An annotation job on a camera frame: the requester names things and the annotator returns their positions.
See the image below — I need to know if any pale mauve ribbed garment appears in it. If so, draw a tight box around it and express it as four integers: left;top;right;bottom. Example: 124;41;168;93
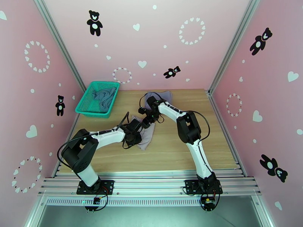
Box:
136;122;157;151

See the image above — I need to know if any lavender purple garment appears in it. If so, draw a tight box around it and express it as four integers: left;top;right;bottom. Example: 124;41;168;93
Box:
145;90;173;109

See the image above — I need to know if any blue grey garment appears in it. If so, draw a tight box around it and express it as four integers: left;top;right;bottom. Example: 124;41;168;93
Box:
92;87;117;112

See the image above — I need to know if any teal plastic mesh basket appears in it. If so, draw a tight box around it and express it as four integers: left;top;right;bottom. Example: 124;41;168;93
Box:
75;81;120;118

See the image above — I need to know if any perforated metal strip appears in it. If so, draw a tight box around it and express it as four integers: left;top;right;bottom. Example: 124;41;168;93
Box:
45;197;205;207

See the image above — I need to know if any circuit board with yellow connector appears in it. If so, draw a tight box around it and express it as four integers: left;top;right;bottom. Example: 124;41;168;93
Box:
201;197;217;210

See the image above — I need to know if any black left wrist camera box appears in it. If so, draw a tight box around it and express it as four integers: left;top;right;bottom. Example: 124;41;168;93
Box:
128;118;142;131

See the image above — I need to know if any aluminium mounting rail bed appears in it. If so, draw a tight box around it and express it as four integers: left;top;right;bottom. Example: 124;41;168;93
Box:
37;172;262;199

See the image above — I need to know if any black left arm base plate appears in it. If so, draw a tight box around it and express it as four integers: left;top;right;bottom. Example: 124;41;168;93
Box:
76;179;115;195

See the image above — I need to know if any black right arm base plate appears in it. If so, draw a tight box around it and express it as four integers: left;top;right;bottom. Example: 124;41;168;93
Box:
184;179;223;196

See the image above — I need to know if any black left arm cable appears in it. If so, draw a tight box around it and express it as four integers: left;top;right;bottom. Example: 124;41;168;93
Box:
57;111;130;173

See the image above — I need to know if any aluminium corner post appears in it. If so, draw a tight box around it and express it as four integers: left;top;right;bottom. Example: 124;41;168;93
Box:
32;0;87;93
208;0;262;93

